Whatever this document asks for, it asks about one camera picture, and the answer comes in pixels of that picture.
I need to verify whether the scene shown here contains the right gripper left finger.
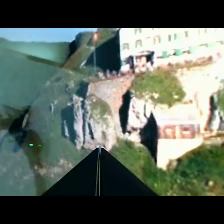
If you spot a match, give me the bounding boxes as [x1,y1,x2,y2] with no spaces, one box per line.
[41,145,100,197]

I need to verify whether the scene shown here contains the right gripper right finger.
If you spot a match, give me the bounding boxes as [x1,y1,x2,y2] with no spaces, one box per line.
[98,145,158,197]

